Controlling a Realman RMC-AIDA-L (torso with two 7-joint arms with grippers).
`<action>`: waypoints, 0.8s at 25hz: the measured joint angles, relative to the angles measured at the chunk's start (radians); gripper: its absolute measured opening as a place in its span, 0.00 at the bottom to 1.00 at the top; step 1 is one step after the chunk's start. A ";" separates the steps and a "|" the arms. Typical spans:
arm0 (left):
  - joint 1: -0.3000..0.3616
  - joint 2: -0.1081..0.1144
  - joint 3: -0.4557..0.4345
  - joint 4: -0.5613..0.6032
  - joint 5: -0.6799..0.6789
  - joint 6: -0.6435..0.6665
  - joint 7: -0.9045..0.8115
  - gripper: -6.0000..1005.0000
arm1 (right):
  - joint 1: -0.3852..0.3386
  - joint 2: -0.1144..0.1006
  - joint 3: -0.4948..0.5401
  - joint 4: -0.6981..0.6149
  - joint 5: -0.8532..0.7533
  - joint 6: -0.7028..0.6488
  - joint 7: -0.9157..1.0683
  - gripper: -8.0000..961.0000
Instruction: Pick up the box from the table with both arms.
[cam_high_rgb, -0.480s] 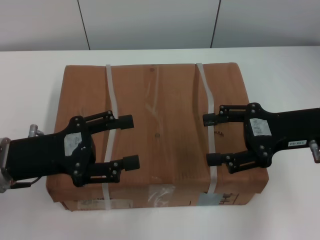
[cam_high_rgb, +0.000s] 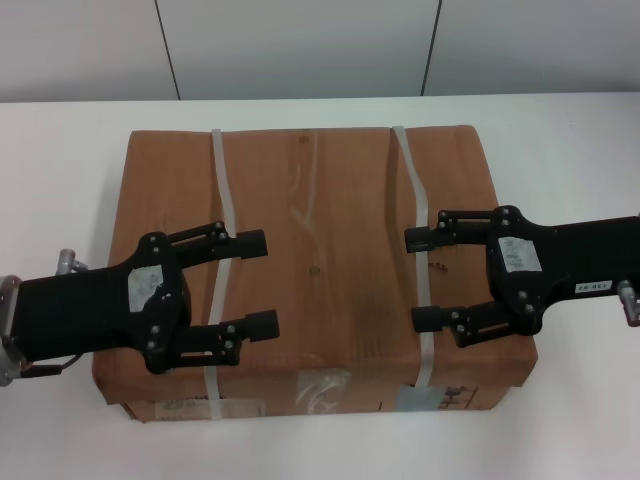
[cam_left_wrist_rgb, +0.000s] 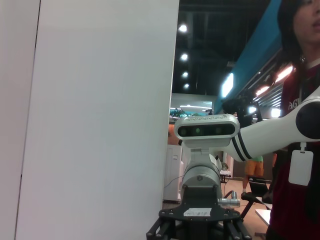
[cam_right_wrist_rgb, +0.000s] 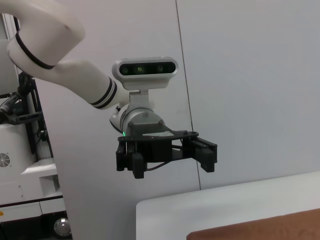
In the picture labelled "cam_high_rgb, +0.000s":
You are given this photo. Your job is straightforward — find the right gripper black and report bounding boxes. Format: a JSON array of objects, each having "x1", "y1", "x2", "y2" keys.
[{"x1": 404, "y1": 203, "x2": 640, "y2": 350}]

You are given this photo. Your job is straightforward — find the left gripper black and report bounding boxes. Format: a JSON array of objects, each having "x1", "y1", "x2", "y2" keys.
[{"x1": 12, "y1": 232, "x2": 194, "y2": 375}]

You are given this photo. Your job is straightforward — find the white plastic packing strap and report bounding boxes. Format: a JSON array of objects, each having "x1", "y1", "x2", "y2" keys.
[
  {"x1": 203, "y1": 128, "x2": 239, "y2": 422},
  {"x1": 391, "y1": 125, "x2": 436, "y2": 389}
]

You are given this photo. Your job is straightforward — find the brown cardboard box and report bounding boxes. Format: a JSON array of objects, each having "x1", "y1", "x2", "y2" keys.
[{"x1": 91, "y1": 123, "x2": 539, "y2": 425}]

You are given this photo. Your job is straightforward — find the right gripper cable with plugs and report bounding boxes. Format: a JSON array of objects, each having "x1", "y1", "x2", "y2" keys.
[{"x1": 618, "y1": 279, "x2": 640, "y2": 330}]

